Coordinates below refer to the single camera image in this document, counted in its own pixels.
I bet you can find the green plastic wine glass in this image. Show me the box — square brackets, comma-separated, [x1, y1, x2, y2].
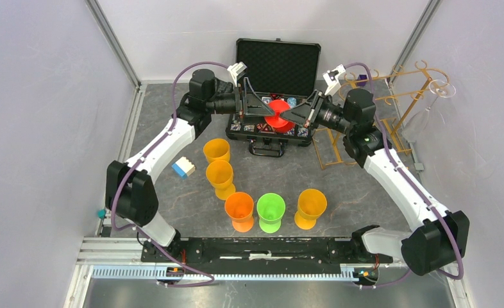
[256, 192, 286, 234]

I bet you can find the yellow wine glass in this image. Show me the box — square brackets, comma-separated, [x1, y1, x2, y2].
[294, 189, 328, 230]
[203, 139, 230, 164]
[206, 160, 236, 200]

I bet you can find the gold wine glass rack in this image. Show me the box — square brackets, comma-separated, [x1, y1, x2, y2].
[337, 60, 450, 157]

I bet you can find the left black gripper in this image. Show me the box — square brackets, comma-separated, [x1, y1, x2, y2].
[206, 78, 274, 126]

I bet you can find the yellow wine glass right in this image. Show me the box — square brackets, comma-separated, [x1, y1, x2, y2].
[294, 189, 328, 230]

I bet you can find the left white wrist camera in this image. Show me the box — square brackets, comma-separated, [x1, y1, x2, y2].
[226, 62, 248, 87]

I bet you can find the white slotted cable duct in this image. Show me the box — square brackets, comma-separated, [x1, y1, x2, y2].
[91, 265, 361, 282]

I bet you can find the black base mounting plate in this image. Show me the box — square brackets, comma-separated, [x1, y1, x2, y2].
[140, 236, 394, 275]

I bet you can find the purple small block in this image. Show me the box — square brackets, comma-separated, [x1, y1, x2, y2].
[356, 74, 368, 87]

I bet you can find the black poker chip case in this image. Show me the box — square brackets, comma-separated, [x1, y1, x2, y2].
[226, 38, 321, 158]

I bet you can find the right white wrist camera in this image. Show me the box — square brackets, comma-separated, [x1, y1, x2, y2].
[323, 64, 346, 96]

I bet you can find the purple cable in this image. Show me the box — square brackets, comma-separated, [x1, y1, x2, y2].
[110, 61, 231, 288]
[345, 62, 466, 290]

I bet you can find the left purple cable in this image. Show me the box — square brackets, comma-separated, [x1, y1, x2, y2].
[110, 61, 231, 288]

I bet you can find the red plastic wine glass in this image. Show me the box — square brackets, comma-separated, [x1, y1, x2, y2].
[264, 99, 295, 133]

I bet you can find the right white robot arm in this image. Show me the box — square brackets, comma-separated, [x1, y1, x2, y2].
[280, 89, 470, 280]

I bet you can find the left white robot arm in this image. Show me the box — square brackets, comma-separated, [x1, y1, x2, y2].
[105, 62, 274, 262]

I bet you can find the yellow wine glass back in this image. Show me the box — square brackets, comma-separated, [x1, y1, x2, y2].
[203, 139, 230, 164]

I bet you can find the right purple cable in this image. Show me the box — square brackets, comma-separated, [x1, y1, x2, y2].
[345, 62, 466, 290]

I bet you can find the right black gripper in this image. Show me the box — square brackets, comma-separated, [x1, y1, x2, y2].
[280, 89, 354, 135]

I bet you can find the orange plastic wine glass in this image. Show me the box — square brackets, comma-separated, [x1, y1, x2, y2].
[224, 192, 255, 233]

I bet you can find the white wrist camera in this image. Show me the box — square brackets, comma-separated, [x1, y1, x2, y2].
[226, 62, 248, 87]
[323, 64, 346, 96]

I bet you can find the yellow wine glass middle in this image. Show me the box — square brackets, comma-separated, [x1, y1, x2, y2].
[206, 160, 236, 200]

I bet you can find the blue white toy brick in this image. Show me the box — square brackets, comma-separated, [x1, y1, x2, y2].
[171, 157, 196, 178]

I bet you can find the teal small object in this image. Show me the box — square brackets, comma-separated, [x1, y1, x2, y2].
[97, 209, 106, 219]

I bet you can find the clear wine glass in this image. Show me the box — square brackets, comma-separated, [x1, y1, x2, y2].
[401, 80, 456, 143]

